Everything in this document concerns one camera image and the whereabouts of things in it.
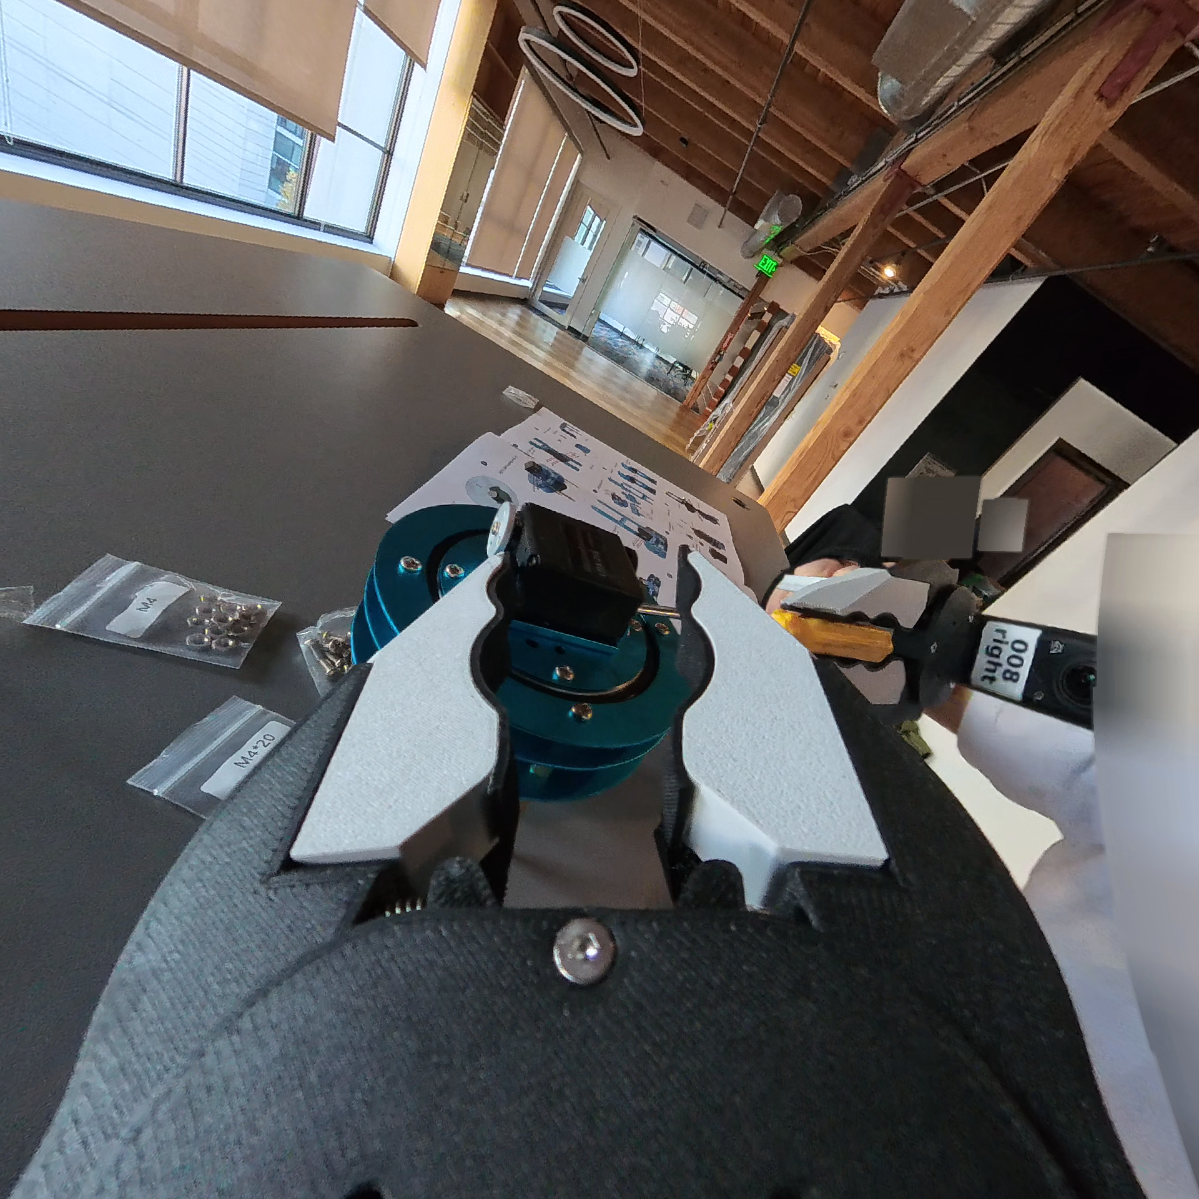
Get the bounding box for ring pendant light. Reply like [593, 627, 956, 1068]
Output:
[550, 2, 643, 78]
[517, 26, 646, 139]

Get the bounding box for yellow handle screwdriver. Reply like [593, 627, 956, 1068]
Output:
[641, 599, 898, 669]

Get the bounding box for wooden support post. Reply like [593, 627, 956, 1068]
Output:
[756, 19, 1173, 512]

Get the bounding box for silver ventilation duct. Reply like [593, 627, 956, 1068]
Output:
[870, 0, 1110, 128]

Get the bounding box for clear bag of small screws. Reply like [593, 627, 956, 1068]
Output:
[296, 608, 361, 697]

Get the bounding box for clear bag with white label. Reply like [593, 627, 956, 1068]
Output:
[126, 695, 296, 817]

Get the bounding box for leaning framed boards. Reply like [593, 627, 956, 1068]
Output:
[683, 300, 835, 469]

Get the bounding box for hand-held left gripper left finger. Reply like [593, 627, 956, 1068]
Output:
[289, 558, 513, 869]

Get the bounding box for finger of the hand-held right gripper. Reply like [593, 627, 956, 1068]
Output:
[817, 656, 908, 706]
[763, 567, 904, 619]

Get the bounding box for window with roller shades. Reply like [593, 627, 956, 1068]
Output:
[0, 0, 441, 239]

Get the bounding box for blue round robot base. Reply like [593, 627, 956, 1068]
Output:
[350, 501, 694, 803]

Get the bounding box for brown door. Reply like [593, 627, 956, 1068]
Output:
[984, 441, 1124, 582]

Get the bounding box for printed instruction sheet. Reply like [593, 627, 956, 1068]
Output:
[383, 408, 759, 601]

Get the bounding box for person's right forearm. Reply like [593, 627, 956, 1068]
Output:
[922, 688, 1182, 1199]

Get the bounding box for black servo motor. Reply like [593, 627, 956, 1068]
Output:
[487, 501, 646, 647]

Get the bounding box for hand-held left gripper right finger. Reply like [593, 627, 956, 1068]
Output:
[657, 549, 893, 912]

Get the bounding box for grey desk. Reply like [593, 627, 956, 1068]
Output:
[0, 199, 793, 1199]

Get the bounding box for clear bag of nuts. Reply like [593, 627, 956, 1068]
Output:
[22, 554, 281, 669]

